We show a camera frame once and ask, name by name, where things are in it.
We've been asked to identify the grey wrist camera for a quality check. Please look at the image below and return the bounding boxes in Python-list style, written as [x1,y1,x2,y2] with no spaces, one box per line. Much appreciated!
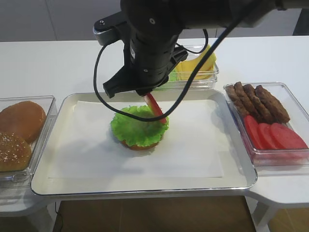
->
[93,12,130,46]

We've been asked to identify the brown meat patty far left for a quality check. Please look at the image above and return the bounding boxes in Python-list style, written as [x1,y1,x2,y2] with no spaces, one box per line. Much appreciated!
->
[225,85,250,118]

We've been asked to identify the black cable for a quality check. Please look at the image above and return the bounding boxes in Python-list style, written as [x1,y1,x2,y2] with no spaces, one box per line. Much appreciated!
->
[93,0,259,122]

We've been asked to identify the clear patty tomato container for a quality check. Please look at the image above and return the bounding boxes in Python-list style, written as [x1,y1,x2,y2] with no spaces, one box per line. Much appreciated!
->
[224,82,309,166]

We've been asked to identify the red tomato slice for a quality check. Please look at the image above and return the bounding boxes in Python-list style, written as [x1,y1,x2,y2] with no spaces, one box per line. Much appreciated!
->
[257,123,279,150]
[243,115,264,150]
[143,93,163,117]
[270,123,308,149]

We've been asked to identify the white paper liner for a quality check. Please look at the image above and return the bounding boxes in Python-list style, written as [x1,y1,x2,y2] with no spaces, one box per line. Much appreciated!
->
[49,101,225,178]

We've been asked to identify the clear bun container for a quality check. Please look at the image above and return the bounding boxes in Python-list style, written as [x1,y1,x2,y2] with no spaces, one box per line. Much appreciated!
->
[0,96,57,189]

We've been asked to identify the brown meat patty middle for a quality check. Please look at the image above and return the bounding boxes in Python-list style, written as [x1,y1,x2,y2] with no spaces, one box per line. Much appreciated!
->
[243,84,275,124]

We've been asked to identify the sesame top bun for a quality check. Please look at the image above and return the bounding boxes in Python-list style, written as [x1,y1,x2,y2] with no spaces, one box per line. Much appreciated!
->
[0,132,32,172]

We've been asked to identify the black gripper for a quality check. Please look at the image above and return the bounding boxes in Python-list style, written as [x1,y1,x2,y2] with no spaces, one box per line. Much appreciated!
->
[103,24,188,99]

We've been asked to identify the plain brown bun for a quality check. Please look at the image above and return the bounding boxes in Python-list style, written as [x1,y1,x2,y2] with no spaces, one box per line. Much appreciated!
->
[0,101,46,144]

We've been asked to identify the white serving tray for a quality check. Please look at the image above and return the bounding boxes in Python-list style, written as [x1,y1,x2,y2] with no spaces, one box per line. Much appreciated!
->
[31,89,257,197]

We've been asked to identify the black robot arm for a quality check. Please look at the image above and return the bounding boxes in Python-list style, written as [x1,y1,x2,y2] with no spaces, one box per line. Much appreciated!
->
[94,0,296,97]

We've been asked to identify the brown meat patty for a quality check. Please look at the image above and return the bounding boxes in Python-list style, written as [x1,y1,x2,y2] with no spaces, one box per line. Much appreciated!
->
[243,84,275,124]
[255,85,290,123]
[225,85,250,118]
[234,82,262,122]

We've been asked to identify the green lettuce stack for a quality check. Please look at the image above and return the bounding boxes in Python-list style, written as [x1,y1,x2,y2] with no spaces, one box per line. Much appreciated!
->
[169,70,178,82]

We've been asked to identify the clear lettuce cheese container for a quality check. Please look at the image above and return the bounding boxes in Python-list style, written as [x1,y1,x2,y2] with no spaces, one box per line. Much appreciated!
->
[156,45,219,91]

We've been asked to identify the yellow cheese slices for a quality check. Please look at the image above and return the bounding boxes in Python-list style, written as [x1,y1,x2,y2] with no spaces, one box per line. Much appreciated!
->
[173,45,216,81]

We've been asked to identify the bottom bun half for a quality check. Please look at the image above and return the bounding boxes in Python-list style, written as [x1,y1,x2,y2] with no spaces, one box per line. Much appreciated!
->
[121,140,158,150]

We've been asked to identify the green lettuce leaf on bun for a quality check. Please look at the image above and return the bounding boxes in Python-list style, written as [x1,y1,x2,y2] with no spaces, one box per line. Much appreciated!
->
[111,113,169,147]

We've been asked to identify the brown meat patty right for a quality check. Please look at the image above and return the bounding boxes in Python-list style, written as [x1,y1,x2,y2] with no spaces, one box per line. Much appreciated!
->
[255,85,290,123]

